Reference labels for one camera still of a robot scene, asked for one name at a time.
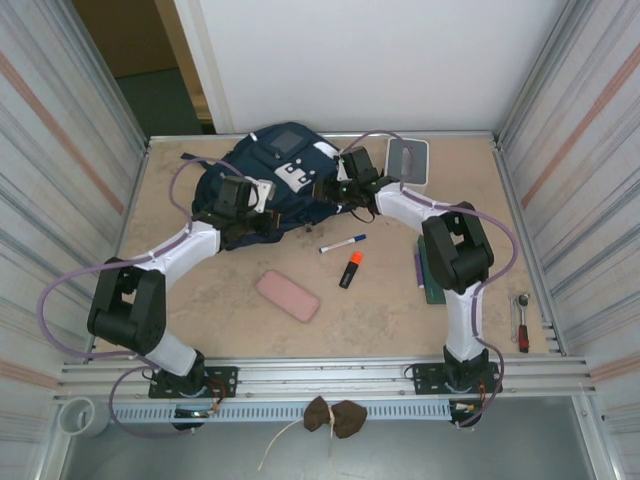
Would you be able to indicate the aluminium enclosure frame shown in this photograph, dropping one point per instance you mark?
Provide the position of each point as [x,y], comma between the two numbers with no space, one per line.
[465,135]

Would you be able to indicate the purple pen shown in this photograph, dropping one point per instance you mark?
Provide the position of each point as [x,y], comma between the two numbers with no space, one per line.
[419,272]

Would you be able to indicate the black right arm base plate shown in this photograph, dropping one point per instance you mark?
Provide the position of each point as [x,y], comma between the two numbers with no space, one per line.
[425,375]

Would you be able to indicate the dark green notebook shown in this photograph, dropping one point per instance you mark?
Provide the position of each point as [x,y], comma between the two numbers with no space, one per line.
[434,296]

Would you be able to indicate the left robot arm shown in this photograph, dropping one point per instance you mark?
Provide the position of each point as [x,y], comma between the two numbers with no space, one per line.
[185,245]

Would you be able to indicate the black highlighter with orange cap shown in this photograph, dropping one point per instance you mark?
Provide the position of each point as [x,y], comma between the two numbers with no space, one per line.
[346,277]

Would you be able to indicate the white plastic cup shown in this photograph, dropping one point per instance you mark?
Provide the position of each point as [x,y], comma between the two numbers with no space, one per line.
[97,420]

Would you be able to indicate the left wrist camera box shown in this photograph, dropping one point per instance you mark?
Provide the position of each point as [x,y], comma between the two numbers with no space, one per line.
[262,190]

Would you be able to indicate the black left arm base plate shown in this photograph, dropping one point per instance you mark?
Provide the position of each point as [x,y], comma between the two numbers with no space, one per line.
[225,375]

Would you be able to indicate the navy blue backpack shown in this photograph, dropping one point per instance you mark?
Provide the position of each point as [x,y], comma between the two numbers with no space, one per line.
[295,205]

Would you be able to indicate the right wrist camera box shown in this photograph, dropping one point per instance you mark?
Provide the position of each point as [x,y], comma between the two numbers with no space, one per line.
[341,167]

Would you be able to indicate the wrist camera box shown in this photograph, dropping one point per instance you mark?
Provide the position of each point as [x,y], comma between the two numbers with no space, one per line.
[341,167]
[262,190]

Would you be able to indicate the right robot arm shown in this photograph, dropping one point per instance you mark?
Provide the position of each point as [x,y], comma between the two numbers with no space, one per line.
[405,202]

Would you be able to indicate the pink pencil case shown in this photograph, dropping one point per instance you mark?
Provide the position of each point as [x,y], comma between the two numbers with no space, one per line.
[287,296]

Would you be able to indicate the white door frame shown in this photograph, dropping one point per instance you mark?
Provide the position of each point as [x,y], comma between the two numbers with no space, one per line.
[210,65]

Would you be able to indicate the white marker with blue cap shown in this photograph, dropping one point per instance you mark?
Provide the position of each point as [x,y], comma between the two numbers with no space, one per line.
[342,243]

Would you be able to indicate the aluminium mounting rail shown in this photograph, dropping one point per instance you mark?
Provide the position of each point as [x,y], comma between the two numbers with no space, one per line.
[320,375]

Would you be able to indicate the white box with grey top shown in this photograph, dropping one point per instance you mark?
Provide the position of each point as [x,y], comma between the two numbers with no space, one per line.
[420,165]

